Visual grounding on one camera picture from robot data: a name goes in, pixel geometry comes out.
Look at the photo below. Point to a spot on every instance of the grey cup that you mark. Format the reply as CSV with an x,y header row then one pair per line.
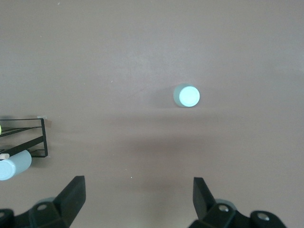
x,y
16,164

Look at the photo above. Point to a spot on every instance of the mint green cup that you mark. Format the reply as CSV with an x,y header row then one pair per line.
x,y
188,96

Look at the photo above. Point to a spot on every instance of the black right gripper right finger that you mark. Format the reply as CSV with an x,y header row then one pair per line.
x,y
202,202

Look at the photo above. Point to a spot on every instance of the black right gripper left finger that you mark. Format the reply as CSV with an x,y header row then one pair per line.
x,y
69,199

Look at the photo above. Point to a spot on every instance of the wooden rack rod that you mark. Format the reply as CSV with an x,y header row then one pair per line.
x,y
4,156

